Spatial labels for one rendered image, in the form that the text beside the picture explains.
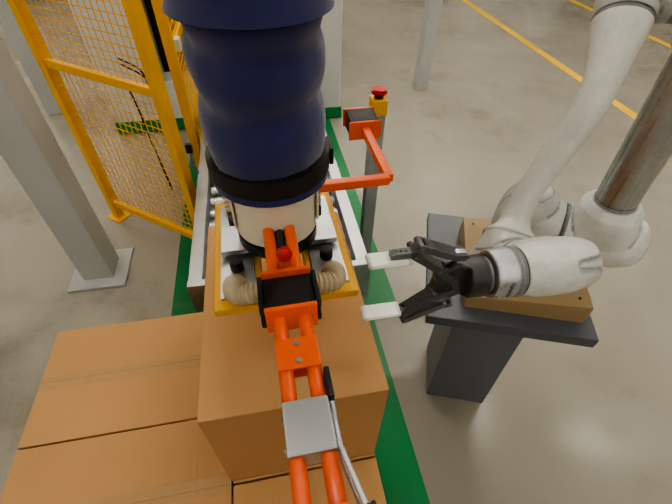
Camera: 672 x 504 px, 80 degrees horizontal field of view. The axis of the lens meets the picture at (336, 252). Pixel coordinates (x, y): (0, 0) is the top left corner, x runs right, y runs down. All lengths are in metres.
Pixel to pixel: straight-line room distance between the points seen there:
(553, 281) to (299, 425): 0.47
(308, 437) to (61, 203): 1.94
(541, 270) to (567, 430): 1.45
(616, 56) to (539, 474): 1.56
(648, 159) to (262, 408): 1.00
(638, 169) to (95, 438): 1.59
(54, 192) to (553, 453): 2.47
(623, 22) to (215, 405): 1.04
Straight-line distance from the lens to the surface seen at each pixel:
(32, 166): 2.22
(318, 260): 0.87
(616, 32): 0.94
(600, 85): 0.90
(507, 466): 1.97
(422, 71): 4.46
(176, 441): 1.36
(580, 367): 2.34
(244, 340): 0.98
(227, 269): 0.88
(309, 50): 0.64
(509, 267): 0.72
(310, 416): 0.55
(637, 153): 1.15
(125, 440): 1.42
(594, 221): 1.24
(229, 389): 0.93
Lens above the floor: 1.76
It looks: 45 degrees down
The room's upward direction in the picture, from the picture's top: 1 degrees clockwise
